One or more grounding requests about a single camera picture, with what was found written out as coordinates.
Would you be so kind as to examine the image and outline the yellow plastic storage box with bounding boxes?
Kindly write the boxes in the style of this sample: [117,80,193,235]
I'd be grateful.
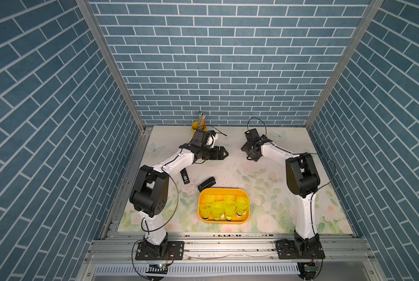
[197,187,251,224]

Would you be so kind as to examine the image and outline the yellow shuttlecock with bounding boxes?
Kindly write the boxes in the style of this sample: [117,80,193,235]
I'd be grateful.
[199,203,212,220]
[223,204,236,221]
[236,196,250,217]
[223,194,236,206]
[211,201,224,221]
[204,194,216,205]

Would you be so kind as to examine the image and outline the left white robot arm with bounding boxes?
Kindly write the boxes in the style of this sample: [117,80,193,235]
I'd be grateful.
[129,129,229,260]

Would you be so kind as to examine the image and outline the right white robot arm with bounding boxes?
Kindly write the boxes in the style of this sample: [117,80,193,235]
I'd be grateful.
[241,129,325,259]

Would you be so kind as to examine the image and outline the yellow pen cup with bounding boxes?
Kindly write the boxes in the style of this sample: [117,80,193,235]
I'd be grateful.
[191,121,208,133]

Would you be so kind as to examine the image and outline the pencils in cup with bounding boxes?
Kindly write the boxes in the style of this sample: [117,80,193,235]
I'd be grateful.
[197,112,206,130]

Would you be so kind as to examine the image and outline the black cylindrical marker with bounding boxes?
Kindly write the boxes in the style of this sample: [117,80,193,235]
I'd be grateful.
[180,168,190,185]

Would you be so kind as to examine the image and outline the black stapler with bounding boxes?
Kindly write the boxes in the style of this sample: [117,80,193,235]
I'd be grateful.
[197,176,216,193]

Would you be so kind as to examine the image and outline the white vent grille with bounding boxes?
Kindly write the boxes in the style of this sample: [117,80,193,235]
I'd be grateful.
[94,262,300,277]

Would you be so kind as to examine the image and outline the left circuit board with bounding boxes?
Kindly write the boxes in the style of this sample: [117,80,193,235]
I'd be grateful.
[146,263,168,275]

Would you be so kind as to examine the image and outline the circuit board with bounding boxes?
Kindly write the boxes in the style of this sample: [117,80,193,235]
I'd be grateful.
[301,264,318,274]
[146,263,168,275]

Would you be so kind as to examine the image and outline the right circuit board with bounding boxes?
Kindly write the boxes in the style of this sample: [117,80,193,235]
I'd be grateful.
[301,264,318,274]

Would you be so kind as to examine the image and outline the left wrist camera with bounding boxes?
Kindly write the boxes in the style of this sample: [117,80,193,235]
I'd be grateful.
[206,131,218,148]

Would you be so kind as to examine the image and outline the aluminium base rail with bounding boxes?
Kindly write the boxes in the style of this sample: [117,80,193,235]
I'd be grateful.
[85,231,375,264]

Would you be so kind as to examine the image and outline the left metal corner post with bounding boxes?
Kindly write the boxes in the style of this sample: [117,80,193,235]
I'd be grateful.
[76,0,146,133]

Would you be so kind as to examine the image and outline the metal corner post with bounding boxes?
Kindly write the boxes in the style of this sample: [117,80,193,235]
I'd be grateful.
[76,0,146,133]
[304,0,384,131]

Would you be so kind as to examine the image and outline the right metal corner post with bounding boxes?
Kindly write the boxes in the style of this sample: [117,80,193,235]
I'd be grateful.
[304,0,384,131]

